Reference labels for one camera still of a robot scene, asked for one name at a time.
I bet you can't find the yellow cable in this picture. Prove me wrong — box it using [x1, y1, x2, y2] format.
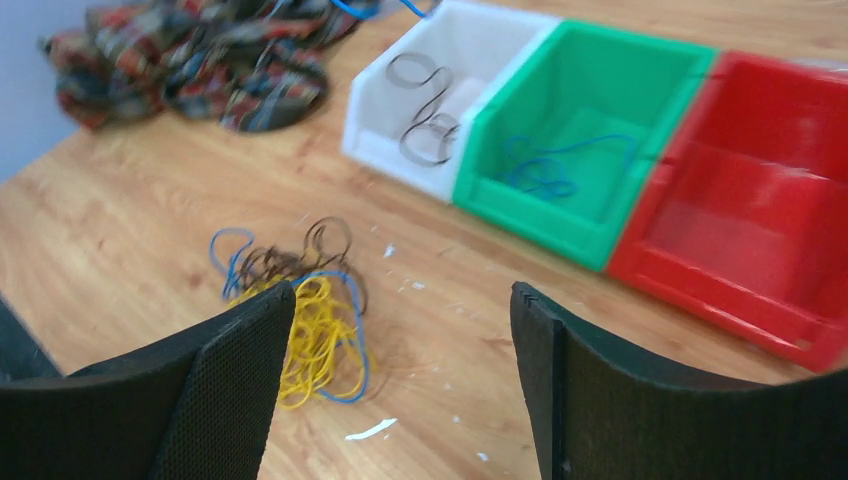
[228, 274, 376, 412]

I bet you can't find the green plastic bin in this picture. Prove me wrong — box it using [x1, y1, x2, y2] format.
[452, 20, 718, 271]

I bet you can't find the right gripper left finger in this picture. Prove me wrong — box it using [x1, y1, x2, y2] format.
[1, 282, 295, 479]

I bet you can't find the red plastic bin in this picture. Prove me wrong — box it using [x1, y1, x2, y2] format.
[607, 50, 847, 372]

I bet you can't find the white plastic bin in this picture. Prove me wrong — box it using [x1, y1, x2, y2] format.
[342, 1, 562, 202]

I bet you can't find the plaid flannel shirt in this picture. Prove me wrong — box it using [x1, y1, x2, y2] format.
[41, 1, 377, 132]

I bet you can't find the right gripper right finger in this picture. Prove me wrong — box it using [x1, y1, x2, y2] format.
[510, 282, 847, 479]

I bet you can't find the brown cable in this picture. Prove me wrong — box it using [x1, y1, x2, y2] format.
[235, 216, 369, 316]
[385, 51, 462, 168]

